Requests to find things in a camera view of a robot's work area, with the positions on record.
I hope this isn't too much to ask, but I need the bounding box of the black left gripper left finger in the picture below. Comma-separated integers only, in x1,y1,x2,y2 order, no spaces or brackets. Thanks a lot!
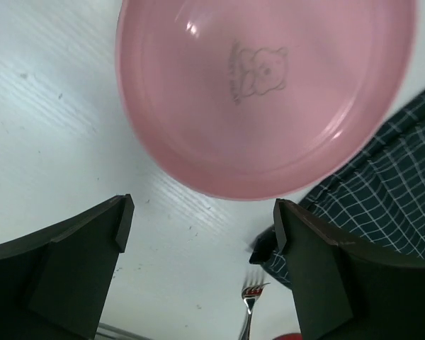
0,194,134,339

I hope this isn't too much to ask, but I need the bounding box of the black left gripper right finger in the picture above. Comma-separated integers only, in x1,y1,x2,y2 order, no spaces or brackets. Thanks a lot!
273,199,425,339

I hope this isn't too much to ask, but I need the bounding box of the red ceramic mug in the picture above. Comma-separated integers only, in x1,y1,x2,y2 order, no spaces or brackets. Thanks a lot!
273,333,302,340

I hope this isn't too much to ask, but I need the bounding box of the silver metal fork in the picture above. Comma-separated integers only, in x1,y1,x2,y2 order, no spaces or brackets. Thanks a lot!
238,271,268,340

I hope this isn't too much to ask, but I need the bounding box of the dark checked cloth placemat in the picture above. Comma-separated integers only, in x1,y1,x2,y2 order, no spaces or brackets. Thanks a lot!
249,78,425,290

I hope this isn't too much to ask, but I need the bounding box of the pink plastic plate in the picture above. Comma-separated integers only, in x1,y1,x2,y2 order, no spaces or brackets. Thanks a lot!
115,1,418,200

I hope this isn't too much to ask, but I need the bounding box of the aluminium front rail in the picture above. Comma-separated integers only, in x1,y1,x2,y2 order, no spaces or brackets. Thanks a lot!
93,323,148,340

